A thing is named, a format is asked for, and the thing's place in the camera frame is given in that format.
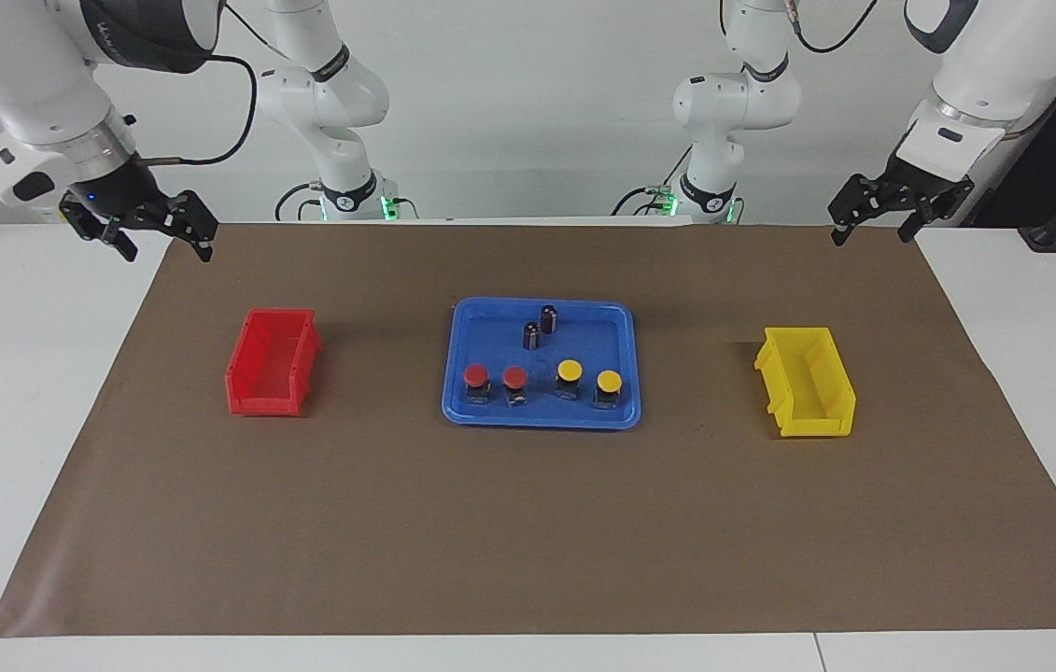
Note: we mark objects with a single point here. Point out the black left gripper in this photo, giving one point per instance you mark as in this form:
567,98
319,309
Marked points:
922,182

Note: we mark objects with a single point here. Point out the yellow push button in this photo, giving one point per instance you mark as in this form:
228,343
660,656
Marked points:
609,381
569,370

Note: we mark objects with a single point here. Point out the red plastic bin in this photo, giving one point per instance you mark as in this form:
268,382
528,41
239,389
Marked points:
257,403

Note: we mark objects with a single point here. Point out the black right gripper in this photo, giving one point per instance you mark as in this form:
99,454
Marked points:
121,191

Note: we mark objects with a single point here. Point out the yellow plastic bin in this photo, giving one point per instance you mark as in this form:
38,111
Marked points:
817,427

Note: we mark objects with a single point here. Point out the black cylindrical capacitor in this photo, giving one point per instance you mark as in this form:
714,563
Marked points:
549,320
531,337

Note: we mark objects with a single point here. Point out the brown table mat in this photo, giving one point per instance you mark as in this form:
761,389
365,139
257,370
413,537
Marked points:
528,523

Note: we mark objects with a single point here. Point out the blue plastic tray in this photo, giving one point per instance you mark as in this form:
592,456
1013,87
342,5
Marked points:
602,327

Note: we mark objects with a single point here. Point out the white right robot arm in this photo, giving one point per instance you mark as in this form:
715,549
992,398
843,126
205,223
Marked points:
23,75

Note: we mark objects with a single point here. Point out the red push button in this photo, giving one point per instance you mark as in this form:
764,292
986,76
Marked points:
475,375
514,376

